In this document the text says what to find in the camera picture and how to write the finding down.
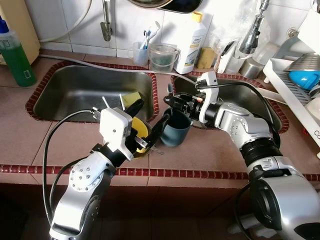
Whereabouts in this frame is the black pan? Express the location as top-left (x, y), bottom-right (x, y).
top-left (160, 0), bottom-right (203, 14)

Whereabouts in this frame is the cream rice paddle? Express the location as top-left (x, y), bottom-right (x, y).
top-left (257, 87), bottom-right (288, 104)

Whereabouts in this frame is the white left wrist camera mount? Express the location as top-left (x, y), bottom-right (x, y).
top-left (98, 107), bottom-right (134, 153)

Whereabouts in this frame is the small steel cup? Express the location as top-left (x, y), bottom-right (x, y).
top-left (239, 57), bottom-right (266, 80)

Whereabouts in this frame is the white detergent bottle yellow cap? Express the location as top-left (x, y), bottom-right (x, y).
top-left (173, 11), bottom-right (208, 75)

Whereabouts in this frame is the steel mixing bowl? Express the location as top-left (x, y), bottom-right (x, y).
top-left (285, 52), bottom-right (320, 73)

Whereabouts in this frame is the clear plastic tub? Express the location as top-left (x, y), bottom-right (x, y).
top-left (255, 42), bottom-right (281, 66)

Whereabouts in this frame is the yellow green scrub sponge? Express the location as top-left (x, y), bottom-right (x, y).
top-left (120, 91), bottom-right (143, 109)

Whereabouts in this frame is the round steel pan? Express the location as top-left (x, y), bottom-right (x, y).
top-left (127, 0), bottom-right (173, 9)

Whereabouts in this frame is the plain yellow sponge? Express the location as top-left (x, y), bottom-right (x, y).
top-left (196, 46), bottom-right (217, 70)

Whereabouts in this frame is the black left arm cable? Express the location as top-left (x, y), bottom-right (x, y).
top-left (42, 110), bottom-right (103, 226)

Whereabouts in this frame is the clear toothbrush cup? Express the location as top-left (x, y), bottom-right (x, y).
top-left (132, 41), bottom-right (149, 68)

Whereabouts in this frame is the white ceramic mug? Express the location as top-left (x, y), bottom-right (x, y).
top-left (305, 95), bottom-right (320, 121)

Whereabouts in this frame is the chrome wall tap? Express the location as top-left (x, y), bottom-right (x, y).
top-left (100, 0), bottom-right (114, 42)

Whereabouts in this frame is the blue plastic bowl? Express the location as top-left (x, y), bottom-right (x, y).
top-left (287, 70), bottom-right (320, 91)

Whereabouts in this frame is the chrome pull-out faucet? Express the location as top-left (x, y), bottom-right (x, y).
top-left (239, 0), bottom-right (271, 56)

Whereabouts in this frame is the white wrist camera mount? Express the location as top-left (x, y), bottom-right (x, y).
top-left (98, 107), bottom-right (134, 153)
top-left (196, 71), bottom-right (219, 125)

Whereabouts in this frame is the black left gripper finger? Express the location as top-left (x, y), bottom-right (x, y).
top-left (123, 98), bottom-right (145, 121)
top-left (148, 114), bottom-right (173, 150)

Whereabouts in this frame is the yellow plastic bowl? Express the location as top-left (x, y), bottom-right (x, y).
top-left (131, 115), bottom-right (151, 157)

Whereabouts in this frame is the steel sink basin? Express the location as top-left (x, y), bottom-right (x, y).
top-left (172, 75), bottom-right (283, 131)
top-left (32, 65), bottom-right (156, 123)

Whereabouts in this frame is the beige water filter unit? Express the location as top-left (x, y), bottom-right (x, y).
top-left (0, 0), bottom-right (41, 65)

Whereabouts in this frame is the green dish soap bottle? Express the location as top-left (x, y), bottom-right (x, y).
top-left (0, 15), bottom-right (37, 87)

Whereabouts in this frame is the white toothbrush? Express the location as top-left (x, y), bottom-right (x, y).
top-left (141, 21), bottom-right (162, 50)

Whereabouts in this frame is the white ridged bar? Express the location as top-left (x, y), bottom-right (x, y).
top-left (227, 215), bottom-right (266, 238)

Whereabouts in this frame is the dark blue mug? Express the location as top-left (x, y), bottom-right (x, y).
top-left (160, 109), bottom-right (193, 148)

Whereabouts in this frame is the clear plastic bag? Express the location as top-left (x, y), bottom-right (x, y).
top-left (207, 0), bottom-right (281, 51)

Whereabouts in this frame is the white dish rack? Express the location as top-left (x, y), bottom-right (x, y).
top-left (263, 57), bottom-right (320, 146)

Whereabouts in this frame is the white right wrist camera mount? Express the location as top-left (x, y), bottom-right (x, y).
top-left (196, 71), bottom-right (219, 125)

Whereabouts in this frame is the white cutlery holder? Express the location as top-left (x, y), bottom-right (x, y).
top-left (295, 10), bottom-right (320, 55)

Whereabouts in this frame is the clear plastic measuring cup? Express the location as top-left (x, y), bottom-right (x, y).
top-left (148, 43), bottom-right (180, 73)

